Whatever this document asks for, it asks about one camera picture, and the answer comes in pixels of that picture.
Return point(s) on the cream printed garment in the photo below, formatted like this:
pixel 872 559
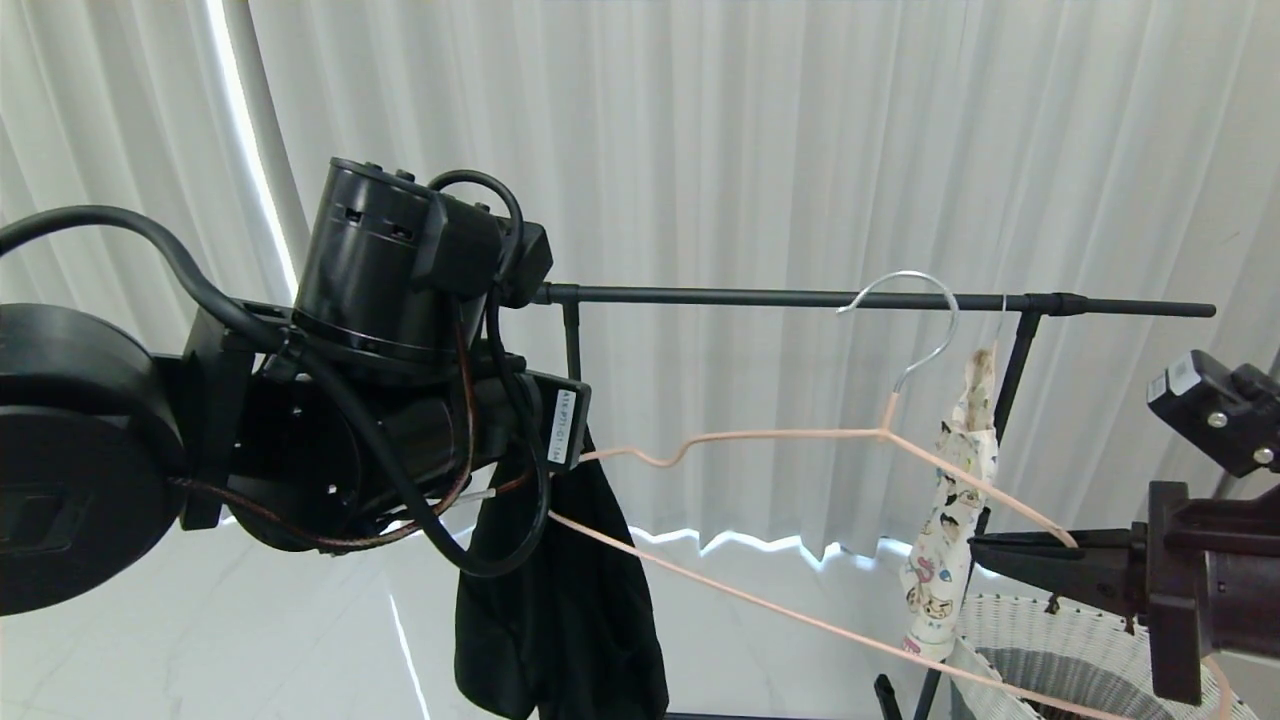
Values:
pixel 950 500

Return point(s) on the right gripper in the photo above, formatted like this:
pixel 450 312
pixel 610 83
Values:
pixel 1175 600

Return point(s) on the black garment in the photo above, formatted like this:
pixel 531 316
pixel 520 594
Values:
pixel 560 620

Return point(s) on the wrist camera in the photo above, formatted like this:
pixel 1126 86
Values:
pixel 470 250
pixel 1215 410

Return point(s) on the white curtain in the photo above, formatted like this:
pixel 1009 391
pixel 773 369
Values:
pixel 750 150

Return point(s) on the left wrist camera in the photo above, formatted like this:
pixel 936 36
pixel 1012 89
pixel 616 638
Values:
pixel 470 250

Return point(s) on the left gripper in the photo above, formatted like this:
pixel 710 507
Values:
pixel 300 460

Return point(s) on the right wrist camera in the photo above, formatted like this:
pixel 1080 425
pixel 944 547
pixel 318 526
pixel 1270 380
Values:
pixel 1215 410

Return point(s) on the pink clothes hanger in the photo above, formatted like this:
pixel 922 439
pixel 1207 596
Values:
pixel 780 434
pixel 1002 320

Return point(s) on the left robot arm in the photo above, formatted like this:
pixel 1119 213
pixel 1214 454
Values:
pixel 90 450

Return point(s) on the white laundry basket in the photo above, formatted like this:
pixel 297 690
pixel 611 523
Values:
pixel 1060 640

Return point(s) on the black clothes rack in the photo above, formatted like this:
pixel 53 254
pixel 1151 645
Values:
pixel 750 297

